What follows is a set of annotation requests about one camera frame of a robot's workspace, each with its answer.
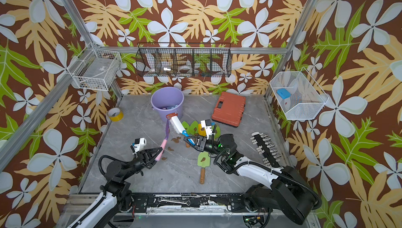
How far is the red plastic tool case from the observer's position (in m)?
1.02

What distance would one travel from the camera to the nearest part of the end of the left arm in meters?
0.59

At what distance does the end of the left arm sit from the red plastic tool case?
0.48 meters
